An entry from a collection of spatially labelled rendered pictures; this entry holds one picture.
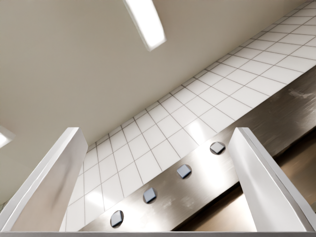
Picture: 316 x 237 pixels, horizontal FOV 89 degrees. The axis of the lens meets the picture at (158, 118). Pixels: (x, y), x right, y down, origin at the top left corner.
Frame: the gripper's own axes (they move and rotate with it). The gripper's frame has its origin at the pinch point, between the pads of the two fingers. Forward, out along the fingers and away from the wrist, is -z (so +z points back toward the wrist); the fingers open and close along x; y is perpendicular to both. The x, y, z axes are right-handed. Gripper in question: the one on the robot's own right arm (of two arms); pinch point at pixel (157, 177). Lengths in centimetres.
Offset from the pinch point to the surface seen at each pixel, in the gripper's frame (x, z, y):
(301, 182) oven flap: -43, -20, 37
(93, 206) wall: 29, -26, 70
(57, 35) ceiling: 46, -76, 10
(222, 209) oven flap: -22, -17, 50
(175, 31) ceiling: -10, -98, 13
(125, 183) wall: 15, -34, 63
